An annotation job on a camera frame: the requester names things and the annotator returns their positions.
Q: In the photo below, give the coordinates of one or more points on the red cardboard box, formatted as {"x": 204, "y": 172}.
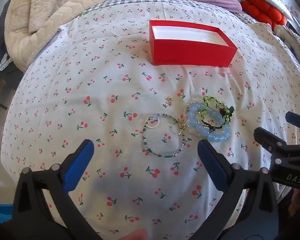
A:
{"x": 190, "y": 52}

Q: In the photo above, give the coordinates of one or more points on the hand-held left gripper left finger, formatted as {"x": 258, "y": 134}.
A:
{"x": 78, "y": 160}

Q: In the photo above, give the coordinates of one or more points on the gold charm earring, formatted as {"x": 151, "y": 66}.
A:
{"x": 181, "y": 125}

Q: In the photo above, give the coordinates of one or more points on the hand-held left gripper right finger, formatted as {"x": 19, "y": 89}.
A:
{"x": 210, "y": 160}

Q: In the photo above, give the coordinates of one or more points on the cream knitted cushion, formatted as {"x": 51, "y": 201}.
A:
{"x": 290, "y": 37}

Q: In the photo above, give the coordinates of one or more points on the cherry print bedsheet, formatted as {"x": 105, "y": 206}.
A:
{"x": 90, "y": 80}

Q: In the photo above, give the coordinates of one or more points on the person's left hand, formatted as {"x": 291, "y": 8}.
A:
{"x": 136, "y": 235}

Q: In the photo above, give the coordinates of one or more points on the small gold earring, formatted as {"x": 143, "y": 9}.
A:
{"x": 170, "y": 100}

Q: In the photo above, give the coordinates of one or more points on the red plush cushion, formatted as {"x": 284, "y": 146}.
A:
{"x": 265, "y": 7}

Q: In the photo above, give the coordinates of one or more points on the blue plastic bin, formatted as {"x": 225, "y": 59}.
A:
{"x": 0, "y": 211}

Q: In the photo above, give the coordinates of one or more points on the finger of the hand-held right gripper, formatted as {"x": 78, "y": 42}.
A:
{"x": 265, "y": 135}
{"x": 296, "y": 120}

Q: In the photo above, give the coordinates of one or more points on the beige quilted blanket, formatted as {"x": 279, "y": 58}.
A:
{"x": 40, "y": 17}

